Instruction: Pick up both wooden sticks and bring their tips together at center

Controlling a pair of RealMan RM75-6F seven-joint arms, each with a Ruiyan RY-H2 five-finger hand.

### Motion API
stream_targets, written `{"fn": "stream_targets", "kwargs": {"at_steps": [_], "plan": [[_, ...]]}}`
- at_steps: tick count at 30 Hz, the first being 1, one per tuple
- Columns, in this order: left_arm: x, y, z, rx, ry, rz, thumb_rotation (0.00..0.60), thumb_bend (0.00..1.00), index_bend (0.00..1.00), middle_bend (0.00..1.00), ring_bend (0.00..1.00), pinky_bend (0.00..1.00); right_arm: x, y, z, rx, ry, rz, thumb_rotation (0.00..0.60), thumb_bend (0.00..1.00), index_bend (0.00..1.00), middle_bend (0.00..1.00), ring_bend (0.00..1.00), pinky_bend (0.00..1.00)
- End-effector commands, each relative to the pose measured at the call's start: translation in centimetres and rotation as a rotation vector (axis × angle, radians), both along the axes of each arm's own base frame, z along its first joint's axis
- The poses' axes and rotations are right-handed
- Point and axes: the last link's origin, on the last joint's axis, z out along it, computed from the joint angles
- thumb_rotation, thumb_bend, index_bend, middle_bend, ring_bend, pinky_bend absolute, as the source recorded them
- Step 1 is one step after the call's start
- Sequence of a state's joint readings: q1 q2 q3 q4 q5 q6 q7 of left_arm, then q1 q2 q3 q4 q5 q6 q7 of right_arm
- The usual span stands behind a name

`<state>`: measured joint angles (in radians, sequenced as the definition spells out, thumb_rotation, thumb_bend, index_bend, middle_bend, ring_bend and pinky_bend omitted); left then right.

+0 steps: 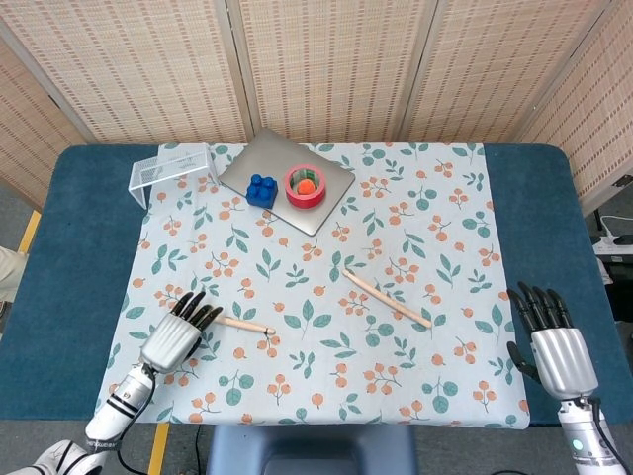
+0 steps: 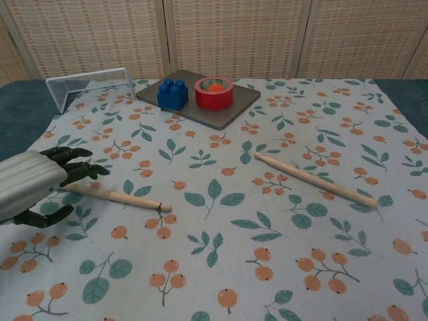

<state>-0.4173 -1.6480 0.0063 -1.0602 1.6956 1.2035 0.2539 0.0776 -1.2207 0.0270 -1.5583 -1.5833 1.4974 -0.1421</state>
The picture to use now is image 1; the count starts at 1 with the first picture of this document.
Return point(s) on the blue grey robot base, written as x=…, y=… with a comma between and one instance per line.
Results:
x=311, y=450

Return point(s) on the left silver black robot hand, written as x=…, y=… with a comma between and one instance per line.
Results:
x=170, y=339

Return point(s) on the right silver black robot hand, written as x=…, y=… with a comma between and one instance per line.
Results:
x=564, y=358

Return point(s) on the white power strip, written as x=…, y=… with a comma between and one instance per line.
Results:
x=615, y=243

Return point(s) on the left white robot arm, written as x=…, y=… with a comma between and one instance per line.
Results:
x=118, y=410

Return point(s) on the red tape roll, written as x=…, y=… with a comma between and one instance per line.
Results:
x=297, y=198

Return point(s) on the small orange ball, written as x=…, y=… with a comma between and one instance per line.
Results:
x=304, y=187

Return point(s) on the wooden stick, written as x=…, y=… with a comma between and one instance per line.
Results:
x=247, y=325
x=388, y=299

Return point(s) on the floral leaf print tablecloth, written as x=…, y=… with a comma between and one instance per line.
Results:
x=316, y=297

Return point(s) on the bamboo folding screen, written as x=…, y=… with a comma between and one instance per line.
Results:
x=326, y=64

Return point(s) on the silver closed laptop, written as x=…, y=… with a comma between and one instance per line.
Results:
x=297, y=158

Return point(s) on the blue toy building brick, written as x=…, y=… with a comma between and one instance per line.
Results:
x=262, y=193

